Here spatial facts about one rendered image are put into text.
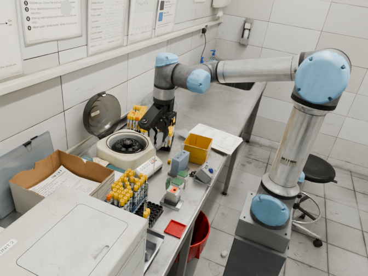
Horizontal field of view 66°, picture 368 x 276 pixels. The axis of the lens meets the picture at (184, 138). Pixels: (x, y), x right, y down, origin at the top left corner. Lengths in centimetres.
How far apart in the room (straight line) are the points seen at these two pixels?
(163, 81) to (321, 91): 49
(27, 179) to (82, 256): 61
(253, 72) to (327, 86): 28
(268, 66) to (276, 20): 236
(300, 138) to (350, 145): 284
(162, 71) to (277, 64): 36
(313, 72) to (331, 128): 282
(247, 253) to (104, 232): 65
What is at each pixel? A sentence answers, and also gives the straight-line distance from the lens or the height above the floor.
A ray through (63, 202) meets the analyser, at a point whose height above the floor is 117.
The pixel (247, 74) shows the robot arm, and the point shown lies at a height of 147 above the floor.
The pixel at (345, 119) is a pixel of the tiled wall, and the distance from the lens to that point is 353.
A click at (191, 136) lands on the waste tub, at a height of 96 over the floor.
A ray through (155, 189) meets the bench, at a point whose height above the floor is 88.
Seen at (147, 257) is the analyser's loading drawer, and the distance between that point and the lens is 100.
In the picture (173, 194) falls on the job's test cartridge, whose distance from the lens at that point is 118.
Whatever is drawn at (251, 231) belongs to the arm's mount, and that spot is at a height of 92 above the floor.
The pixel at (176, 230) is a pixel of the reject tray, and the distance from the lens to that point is 114.
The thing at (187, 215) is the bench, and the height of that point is 88.
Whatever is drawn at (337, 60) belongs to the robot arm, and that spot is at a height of 159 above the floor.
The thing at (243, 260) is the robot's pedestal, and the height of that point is 77.
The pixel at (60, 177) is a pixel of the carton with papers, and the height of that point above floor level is 94.
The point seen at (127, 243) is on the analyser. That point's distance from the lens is 71.
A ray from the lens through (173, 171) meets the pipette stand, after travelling 137.
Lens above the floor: 172
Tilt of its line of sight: 30 degrees down
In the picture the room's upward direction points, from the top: 8 degrees clockwise
